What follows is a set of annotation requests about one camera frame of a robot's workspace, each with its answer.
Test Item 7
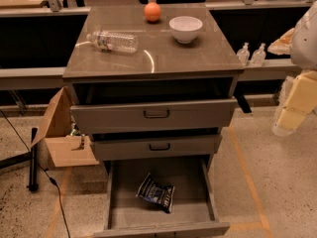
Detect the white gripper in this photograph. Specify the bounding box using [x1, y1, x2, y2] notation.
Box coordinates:
[267, 28, 317, 137]

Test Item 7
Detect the blue chip bag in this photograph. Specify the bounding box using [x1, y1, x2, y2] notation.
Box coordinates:
[136, 174, 175, 213]

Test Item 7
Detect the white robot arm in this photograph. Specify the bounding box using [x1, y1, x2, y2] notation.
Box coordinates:
[267, 1, 317, 137]

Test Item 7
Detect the grey top drawer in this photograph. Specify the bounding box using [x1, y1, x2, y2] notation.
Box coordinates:
[71, 99, 237, 134]

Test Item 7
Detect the grey drawer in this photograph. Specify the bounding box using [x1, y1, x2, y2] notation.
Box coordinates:
[93, 156, 230, 238]
[91, 134, 222, 161]
[71, 99, 237, 134]

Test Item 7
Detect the grey drawer cabinet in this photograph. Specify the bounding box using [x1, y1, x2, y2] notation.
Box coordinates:
[61, 3, 246, 177]

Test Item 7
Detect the grey bottom drawer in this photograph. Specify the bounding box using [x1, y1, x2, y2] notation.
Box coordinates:
[93, 156, 230, 238]

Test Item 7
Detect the grey middle drawer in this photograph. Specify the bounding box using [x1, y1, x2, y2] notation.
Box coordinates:
[91, 134, 222, 161]

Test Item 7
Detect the right clear pump bottle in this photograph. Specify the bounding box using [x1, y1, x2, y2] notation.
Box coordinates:
[251, 43, 265, 66]

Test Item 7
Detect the white bowl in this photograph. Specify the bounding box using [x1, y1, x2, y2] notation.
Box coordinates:
[169, 16, 203, 44]

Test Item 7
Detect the orange fruit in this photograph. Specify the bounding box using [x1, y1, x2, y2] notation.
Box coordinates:
[144, 2, 161, 23]

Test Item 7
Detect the clear plastic water bottle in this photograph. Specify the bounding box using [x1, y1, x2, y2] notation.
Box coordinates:
[86, 31, 138, 54]

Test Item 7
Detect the brown cardboard box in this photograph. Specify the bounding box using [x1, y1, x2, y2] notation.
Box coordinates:
[31, 87, 99, 167]

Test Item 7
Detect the black metal stand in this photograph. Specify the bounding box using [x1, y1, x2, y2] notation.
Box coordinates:
[0, 133, 39, 192]

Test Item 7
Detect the black floor cable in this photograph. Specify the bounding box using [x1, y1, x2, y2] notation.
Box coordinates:
[0, 109, 72, 238]

